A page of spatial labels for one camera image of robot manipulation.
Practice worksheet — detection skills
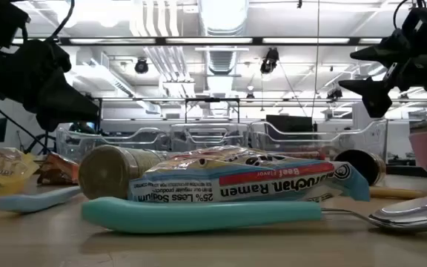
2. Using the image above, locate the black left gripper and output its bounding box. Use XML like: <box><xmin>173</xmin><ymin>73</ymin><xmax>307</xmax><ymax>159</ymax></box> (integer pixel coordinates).
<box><xmin>0</xmin><ymin>38</ymin><xmax>100</xmax><ymax>132</ymax></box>

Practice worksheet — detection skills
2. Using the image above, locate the orange taco seasoning packet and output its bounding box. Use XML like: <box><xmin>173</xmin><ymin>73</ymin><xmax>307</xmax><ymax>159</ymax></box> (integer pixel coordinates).
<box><xmin>35</xmin><ymin>152</ymin><xmax>80</xmax><ymax>186</ymax></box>

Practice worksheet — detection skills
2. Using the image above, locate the green herb jar black lid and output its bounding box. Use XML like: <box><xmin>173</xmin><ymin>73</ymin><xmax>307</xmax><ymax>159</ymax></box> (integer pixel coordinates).
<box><xmin>78</xmin><ymin>144</ymin><xmax>170</xmax><ymax>200</ymax></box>

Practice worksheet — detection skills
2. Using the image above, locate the orange spice jar black lid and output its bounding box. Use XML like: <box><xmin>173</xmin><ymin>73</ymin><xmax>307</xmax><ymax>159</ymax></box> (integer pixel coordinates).
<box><xmin>334</xmin><ymin>149</ymin><xmax>387</xmax><ymax>186</ymax></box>

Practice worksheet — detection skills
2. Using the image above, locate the light blue handled spoon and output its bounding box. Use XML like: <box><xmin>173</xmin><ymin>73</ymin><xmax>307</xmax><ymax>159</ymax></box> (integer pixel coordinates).
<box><xmin>0</xmin><ymin>185</ymin><xmax>83</xmax><ymax>214</ymax></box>

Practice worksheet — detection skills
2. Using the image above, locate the wooden handled metal spoon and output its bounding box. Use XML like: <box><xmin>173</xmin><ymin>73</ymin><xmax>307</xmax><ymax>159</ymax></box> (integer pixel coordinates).
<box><xmin>368</xmin><ymin>186</ymin><xmax>427</xmax><ymax>200</ymax></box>

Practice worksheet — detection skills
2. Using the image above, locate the clear plastic bin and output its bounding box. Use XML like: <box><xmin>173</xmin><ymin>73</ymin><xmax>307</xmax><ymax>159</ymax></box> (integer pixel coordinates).
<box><xmin>248</xmin><ymin>119</ymin><xmax>389</xmax><ymax>161</ymax></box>
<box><xmin>168</xmin><ymin>122</ymin><xmax>251</xmax><ymax>153</ymax></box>
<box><xmin>55</xmin><ymin>127</ymin><xmax>171</xmax><ymax>164</ymax></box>

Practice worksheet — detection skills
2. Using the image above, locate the black tripod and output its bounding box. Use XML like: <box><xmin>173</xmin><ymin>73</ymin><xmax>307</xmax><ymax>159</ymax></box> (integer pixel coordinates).
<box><xmin>0</xmin><ymin>88</ymin><xmax>57</xmax><ymax>155</ymax></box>

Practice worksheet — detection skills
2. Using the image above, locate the black monitor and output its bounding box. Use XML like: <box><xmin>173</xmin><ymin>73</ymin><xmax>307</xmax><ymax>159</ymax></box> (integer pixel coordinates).
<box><xmin>265</xmin><ymin>114</ymin><xmax>314</xmax><ymax>140</ymax></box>

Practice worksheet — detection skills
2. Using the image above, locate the red band ramen packet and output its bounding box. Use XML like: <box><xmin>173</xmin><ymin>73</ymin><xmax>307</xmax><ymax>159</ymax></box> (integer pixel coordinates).
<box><xmin>128</xmin><ymin>145</ymin><xmax>371</xmax><ymax>204</ymax></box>

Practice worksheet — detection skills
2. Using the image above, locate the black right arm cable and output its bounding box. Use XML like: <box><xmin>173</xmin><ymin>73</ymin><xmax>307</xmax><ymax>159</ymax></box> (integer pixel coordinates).
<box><xmin>392</xmin><ymin>0</ymin><xmax>427</xmax><ymax>30</ymax></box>

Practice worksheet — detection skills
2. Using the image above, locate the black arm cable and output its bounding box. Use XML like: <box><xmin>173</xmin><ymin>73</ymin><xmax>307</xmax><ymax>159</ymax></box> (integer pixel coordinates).
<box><xmin>48</xmin><ymin>0</ymin><xmax>76</xmax><ymax>42</ymax></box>
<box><xmin>392</xmin><ymin>0</ymin><xmax>427</xmax><ymax>30</ymax></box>

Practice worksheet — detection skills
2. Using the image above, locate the black hanging camera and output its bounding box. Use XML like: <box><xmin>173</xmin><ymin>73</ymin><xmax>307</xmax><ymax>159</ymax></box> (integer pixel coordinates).
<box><xmin>259</xmin><ymin>47</ymin><xmax>280</xmax><ymax>74</ymax></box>
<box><xmin>134</xmin><ymin>58</ymin><xmax>150</xmax><ymax>74</ymax></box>

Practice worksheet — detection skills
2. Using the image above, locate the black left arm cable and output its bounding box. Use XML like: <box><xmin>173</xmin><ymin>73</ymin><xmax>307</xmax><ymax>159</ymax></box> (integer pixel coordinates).
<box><xmin>48</xmin><ymin>0</ymin><xmax>76</xmax><ymax>42</ymax></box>

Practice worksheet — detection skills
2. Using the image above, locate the black aluminium rig frame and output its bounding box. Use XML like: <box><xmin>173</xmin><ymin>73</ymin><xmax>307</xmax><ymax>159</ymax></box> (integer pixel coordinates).
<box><xmin>385</xmin><ymin>165</ymin><xmax>427</xmax><ymax>177</ymax></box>

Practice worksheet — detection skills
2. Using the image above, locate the black frame stand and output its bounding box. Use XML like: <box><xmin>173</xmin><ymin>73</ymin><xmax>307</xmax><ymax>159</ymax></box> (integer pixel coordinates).
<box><xmin>184</xmin><ymin>97</ymin><xmax>241</xmax><ymax>124</ymax></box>

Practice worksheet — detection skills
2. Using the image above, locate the silver ventilation duct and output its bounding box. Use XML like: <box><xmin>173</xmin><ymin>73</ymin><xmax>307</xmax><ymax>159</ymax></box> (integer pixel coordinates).
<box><xmin>198</xmin><ymin>0</ymin><xmax>250</xmax><ymax>75</ymax></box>

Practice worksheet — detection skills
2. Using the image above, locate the teal handled metal spoon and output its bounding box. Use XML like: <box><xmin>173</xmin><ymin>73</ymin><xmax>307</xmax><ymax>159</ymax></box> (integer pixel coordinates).
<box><xmin>81</xmin><ymin>192</ymin><xmax>427</xmax><ymax>234</ymax></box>

